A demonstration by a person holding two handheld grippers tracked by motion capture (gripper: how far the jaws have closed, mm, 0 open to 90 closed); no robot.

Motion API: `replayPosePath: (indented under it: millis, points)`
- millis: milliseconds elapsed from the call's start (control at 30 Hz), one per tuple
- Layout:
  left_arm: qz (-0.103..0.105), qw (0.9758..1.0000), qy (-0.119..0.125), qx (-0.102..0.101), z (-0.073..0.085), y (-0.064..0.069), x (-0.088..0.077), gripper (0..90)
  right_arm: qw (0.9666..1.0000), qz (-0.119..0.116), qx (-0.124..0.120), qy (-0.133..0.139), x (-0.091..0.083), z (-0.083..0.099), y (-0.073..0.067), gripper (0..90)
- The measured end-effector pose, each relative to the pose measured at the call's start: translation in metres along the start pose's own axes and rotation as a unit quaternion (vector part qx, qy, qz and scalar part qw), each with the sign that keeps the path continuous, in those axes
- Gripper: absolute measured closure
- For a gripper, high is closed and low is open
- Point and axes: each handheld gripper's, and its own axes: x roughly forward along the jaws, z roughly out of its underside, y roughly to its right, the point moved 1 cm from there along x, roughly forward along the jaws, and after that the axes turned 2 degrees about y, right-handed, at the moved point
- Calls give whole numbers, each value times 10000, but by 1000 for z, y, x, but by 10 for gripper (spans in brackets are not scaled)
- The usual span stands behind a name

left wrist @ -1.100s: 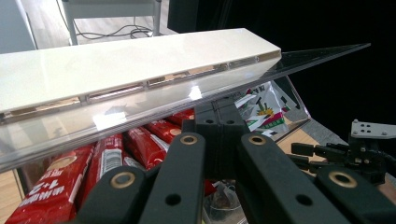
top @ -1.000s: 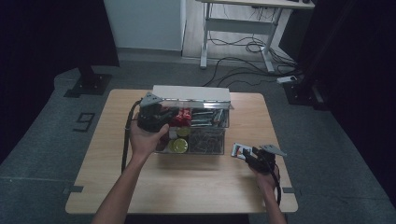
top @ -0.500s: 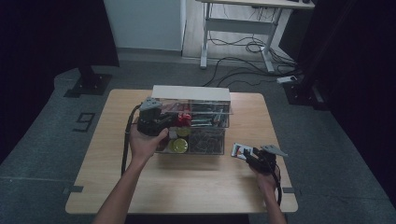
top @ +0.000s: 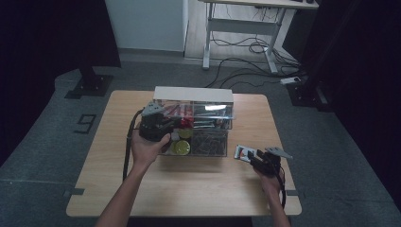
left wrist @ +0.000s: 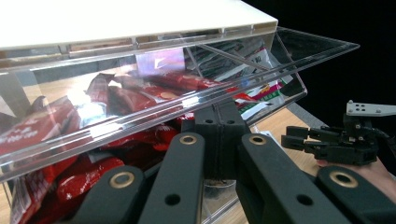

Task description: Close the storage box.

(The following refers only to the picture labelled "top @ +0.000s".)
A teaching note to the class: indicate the bunch of red packets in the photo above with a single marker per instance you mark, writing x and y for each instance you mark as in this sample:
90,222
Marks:
181,113

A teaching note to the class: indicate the white power strip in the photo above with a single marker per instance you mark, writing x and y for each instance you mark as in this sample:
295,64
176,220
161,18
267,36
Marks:
290,80

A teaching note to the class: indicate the grey tape strip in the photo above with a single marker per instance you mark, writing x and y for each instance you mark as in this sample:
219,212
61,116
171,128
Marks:
74,192
291,192

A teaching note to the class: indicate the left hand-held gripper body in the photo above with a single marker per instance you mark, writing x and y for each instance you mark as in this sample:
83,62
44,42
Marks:
153,127

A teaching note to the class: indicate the clear shallow organizer drawer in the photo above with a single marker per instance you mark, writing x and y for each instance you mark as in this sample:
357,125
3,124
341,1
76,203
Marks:
214,116

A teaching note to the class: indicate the small yellow round tin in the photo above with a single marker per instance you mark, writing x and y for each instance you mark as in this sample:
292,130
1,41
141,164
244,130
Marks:
185,133

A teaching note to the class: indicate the pile of dark small packets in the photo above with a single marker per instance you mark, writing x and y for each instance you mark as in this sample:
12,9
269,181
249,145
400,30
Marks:
209,142

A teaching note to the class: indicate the clear deep organizer drawer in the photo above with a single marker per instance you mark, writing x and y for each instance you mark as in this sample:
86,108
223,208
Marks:
209,143

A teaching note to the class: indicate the person's right hand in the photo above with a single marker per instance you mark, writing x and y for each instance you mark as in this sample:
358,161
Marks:
271,184

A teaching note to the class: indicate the person's left hand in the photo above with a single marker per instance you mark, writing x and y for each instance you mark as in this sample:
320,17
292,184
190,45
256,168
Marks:
145,151

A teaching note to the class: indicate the white desk frame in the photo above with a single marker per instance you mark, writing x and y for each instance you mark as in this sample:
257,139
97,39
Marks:
239,26

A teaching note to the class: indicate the black tape floor mark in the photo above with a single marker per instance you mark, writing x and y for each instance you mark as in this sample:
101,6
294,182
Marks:
85,123

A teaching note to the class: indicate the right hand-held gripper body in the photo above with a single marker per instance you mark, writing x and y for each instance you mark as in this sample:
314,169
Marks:
268,165

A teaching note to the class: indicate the dark curtain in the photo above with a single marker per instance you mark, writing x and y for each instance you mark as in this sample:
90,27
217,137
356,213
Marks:
362,78
41,63

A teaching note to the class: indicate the bunch of dark long packets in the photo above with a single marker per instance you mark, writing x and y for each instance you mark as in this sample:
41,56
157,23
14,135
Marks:
211,118

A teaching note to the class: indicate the white and red packet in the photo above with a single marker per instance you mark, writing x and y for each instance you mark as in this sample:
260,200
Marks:
242,153

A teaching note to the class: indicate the large yellow round tin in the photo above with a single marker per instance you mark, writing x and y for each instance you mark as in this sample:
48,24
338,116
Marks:
181,147

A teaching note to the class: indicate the black stand base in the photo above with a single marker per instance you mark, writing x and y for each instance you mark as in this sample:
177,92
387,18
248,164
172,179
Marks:
93,84
307,96

